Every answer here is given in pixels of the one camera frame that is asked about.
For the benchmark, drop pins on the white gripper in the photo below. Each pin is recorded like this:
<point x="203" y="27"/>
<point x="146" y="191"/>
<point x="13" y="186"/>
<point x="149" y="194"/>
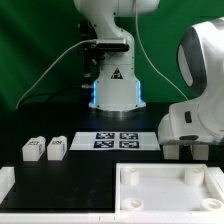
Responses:
<point x="183" y="126"/>

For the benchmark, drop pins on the white square table top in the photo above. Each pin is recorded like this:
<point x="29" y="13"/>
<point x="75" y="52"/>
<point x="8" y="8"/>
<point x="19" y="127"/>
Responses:
<point x="168" y="188"/>

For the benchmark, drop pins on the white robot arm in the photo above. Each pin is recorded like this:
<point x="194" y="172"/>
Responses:
<point x="201" y="62"/>

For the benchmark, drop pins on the white marker sheet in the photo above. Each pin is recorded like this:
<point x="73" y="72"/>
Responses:
<point x="140" y="141"/>

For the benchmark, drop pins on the white left edge block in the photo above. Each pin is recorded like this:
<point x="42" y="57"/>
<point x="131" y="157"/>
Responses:
<point x="7" y="180"/>

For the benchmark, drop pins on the grey camera on stand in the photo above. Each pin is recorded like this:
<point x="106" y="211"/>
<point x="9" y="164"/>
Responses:
<point x="111" y="45"/>

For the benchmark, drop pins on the black camera stand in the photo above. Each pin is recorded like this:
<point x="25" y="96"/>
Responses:
<point x="87" y="32"/>

